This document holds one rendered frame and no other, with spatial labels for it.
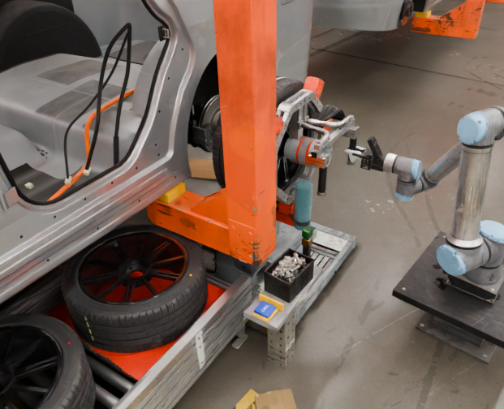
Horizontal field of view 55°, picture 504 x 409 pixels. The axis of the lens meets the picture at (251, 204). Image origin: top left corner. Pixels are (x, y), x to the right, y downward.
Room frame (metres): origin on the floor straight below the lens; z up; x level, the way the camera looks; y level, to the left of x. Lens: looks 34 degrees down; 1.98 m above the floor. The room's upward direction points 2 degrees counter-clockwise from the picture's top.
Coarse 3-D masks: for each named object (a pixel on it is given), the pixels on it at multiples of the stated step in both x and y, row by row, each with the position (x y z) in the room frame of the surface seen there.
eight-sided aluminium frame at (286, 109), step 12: (300, 96) 2.22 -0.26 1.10; (312, 96) 2.23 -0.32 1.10; (288, 108) 2.05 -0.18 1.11; (312, 108) 2.33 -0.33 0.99; (288, 120) 2.04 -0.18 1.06; (312, 132) 2.37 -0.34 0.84; (276, 144) 1.95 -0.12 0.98; (276, 156) 1.94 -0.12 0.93; (276, 168) 1.95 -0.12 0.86; (312, 168) 2.27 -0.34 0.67; (276, 180) 1.95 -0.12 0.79; (276, 192) 1.94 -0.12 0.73; (288, 192) 2.13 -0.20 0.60
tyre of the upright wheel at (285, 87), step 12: (276, 84) 2.19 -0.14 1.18; (288, 84) 2.21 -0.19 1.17; (300, 84) 2.30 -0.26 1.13; (276, 96) 2.11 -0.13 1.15; (288, 96) 2.20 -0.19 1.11; (276, 108) 2.11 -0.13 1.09; (216, 132) 2.07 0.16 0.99; (216, 144) 2.05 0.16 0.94; (216, 156) 2.04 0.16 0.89; (216, 168) 2.04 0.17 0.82; (300, 168) 2.33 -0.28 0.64
